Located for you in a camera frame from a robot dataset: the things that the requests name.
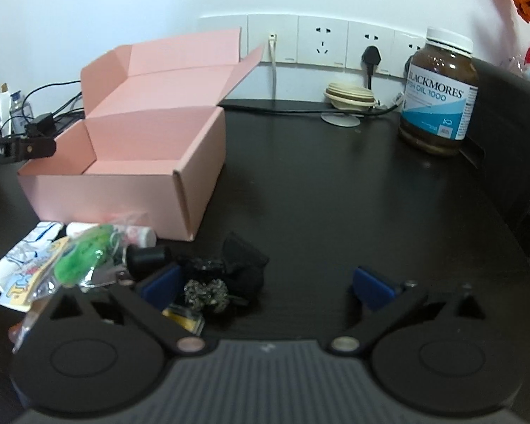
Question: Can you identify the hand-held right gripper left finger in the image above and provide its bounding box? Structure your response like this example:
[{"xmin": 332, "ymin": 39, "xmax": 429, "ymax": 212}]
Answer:
[{"xmin": 15, "ymin": 263, "xmax": 206, "ymax": 356}]

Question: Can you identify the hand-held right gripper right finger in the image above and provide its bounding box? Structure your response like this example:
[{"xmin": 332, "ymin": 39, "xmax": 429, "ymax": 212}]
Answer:
[{"xmin": 329, "ymin": 266, "xmax": 508, "ymax": 355}]

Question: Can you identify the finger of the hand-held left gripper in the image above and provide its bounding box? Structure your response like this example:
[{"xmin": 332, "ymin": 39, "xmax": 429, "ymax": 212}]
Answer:
[{"xmin": 9, "ymin": 137, "xmax": 57, "ymax": 162}]

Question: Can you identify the black capped item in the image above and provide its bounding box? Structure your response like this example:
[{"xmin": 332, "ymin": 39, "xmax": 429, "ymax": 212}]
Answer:
[{"xmin": 124, "ymin": 246, "xmax": 171, "ymax": 281}]

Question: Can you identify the small gold box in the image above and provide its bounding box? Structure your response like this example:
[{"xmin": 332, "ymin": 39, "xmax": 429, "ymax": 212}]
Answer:
[{"xmin": 163, "ymin": 305, "xmax": 204, "ymax": 335}]

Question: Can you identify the black lace scrunchie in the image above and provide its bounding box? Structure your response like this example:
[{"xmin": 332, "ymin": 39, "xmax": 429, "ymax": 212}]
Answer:
[{"xmin": 177, "ymin": 254, "xmax": 226, "ymax": 280}]

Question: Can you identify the sequin scrunchie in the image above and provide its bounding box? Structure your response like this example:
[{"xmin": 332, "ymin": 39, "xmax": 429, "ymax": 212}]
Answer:
[{"xmin": 183, "ymin": 278, "xmax": 229, "ymax": 315}]

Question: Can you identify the small white bottle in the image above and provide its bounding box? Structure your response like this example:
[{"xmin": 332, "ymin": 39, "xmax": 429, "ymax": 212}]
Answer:
[{"xmin": 66, "ymin": 222, "xmax": 157, "ymax": 248}]

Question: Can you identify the green item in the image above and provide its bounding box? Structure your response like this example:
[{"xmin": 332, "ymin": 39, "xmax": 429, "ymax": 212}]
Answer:
[{"xmin": 13, "ymin": 223, "xmax": 133, "ymax": 349}]

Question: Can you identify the black cloth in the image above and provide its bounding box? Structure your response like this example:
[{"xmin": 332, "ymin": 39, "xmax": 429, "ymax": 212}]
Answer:
[{"xmin": 223, "ymin": 231, "xmax": 271, "ymax": 298}]

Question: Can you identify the pink cardboard box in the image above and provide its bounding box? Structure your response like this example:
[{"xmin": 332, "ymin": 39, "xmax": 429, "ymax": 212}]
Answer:
[{"xmin": 18, "ymin": 28, "xmax": 266, "ymax": 243}]

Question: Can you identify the white printed packet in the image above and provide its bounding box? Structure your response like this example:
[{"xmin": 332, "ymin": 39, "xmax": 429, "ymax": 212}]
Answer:
[{"xmin": 0, "ymin": 221, "xmax": 69, "ymax": 312}]

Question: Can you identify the black desktop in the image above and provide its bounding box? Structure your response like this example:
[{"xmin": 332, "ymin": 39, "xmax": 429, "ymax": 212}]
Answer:
[{"xmin": 0, "ymin": 97, "xmax": 530, "ymax": 424}]

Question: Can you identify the black power adapter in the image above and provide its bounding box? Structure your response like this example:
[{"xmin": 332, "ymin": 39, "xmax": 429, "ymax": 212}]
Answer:
[{"xmin": 25, "ymin": 114, "xmax": 56, "ymax": 139}]

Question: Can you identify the small clear bottle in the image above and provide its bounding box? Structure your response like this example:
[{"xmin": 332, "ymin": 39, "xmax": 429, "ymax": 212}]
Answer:
[{"xmin": 10, "ymin": 90, "xmax": 34, "ymax": 133}]

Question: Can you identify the grey desk grommet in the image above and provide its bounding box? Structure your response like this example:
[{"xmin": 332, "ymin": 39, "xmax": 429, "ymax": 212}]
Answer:
[{"xmin": 320, "ymin": 112, "xmax": 361, "ymax": 128}]

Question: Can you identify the black desk shelf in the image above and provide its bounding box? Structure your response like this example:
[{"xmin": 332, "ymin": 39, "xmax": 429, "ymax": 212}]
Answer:
[{"xmin": 459, "ymin": 57, "xmax": 530, "ymax": 248}]

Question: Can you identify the brown supplement bottle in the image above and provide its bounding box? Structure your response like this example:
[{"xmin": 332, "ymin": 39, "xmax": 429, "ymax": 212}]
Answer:
[{"xmin": 397, "ymin": 26, "xmax": 480, "ymax": 157}]

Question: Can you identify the tangled black cable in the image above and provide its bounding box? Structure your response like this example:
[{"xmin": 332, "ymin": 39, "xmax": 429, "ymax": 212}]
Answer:
[{"xmin": 9, "ymin": 78, "xmax": 86, "ymax": 137}]

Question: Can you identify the long black cable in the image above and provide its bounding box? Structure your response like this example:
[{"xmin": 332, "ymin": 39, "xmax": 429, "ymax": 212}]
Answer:
[{"xmin": 218, "ymin": 101, "xmax": 402, "ymax": 118}]

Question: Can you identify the black wall plug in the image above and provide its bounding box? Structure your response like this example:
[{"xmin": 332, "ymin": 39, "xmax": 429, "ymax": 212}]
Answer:
[{"xmin": 362, "ymin": 45, "xmax": 383, "ymax": 93}]

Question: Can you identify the white plugged cable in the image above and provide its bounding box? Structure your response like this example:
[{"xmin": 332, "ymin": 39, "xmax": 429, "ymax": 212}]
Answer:
[{"xmin": 269, "ymin": 34, "xmax": 279, "ymax": 100}]

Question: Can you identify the white wall socket strip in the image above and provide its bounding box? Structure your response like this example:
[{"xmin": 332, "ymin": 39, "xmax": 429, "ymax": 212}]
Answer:
[{"xmin": 197, "ymin": 14, "xmax": 429, "ymax": 78}]

